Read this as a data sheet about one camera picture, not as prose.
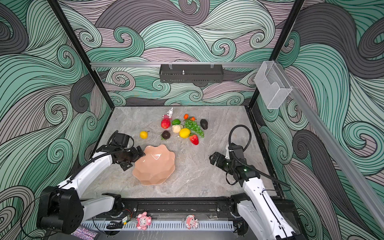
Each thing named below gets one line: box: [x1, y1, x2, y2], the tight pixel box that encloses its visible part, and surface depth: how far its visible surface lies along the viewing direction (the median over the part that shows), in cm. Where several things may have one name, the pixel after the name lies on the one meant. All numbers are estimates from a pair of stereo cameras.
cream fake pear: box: [172, 124, 183, 134], surface depth 103 cm
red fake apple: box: [160, 118, 171, 130], surface depth 106 cm
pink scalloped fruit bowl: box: [132, 144, 176, 186], surface depth 90 cm
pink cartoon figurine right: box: [185, 214, 199, 230], surface depth 69 cm
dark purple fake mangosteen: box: [162, 130, 171, 140], surface depth 100 cm
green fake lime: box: [171, 118, 181, 126], surface depth 109 cm
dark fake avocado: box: [200, 119, 208, 130], surface depth 107 cm
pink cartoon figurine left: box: [136, 211, 152, 231], surface depth 69 cm
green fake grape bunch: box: [184, 119, 205, 139], surface depth 105 cm
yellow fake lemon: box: [179, 127, 191, 139], surface depth 102 cm
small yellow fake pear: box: [139, 130, 150, 139], surface depth 101 cm
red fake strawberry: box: [189, 134, 199, 145], surface depth 100 cm
